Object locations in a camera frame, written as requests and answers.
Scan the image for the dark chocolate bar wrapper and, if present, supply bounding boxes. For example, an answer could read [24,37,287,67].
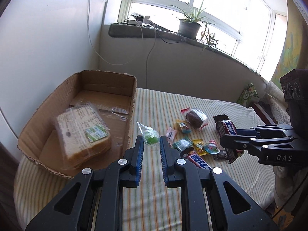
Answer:
[212,115,245,164]

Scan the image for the snickers bar near gripper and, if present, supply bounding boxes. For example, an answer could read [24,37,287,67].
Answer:
[180,147,211,171]

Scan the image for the small dark candy wrapper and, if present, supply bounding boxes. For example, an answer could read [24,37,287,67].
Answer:
[213,150,228,160]

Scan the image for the white gloved hand cloth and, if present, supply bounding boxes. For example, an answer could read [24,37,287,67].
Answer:
[273,166,307,212]

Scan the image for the green mint candy wrapper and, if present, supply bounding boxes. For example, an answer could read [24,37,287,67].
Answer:
[172,136,193,152]

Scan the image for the pink jelly cup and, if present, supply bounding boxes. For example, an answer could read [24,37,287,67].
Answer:
[203,140,220,155]

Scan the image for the yellow candy wrapper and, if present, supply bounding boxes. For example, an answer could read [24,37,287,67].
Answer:
[192,139,209,156]

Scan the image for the pink candy sachet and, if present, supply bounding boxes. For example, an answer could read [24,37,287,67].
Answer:
[166,127,177,143]

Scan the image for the green tissue box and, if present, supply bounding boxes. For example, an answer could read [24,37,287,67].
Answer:
[236,83,260,107]

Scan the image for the clear bag green candy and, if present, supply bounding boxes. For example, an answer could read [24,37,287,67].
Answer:
[137,121,160,146]

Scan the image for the yellow blue jelly cup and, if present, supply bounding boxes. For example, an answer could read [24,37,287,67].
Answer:
[176,119,191,134]

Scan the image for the bagged sliced bread loaf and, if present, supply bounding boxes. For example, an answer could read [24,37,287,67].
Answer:
[54,103,112,170]

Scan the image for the brown cake red-white wrapper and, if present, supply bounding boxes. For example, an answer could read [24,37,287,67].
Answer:
[181,107,209,131]

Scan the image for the striped table cloth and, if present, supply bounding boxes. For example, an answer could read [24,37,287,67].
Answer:
[14,88,275,230]

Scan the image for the cardboard box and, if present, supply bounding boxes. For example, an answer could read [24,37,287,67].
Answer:
[18,70,137,178]

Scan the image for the small trailing plant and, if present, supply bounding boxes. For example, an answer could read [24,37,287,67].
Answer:
[200,22,219,53]

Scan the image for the potted spider plant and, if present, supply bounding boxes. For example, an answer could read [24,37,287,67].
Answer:
[172,2,213,40]

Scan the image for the dark window sill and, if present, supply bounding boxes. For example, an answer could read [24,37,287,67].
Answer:
[108,23,259,75]

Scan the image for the power adapter on sill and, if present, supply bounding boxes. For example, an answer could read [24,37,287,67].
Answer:
[125,15,150,26]

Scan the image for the black camera box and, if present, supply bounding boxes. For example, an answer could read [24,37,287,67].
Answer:
[280,69,308,132]

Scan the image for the white hanging cable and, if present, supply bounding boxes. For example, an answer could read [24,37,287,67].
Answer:
[87,0,137,66]

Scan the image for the grey hanging cable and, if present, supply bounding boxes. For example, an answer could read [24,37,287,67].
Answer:
[139,20,186,89]

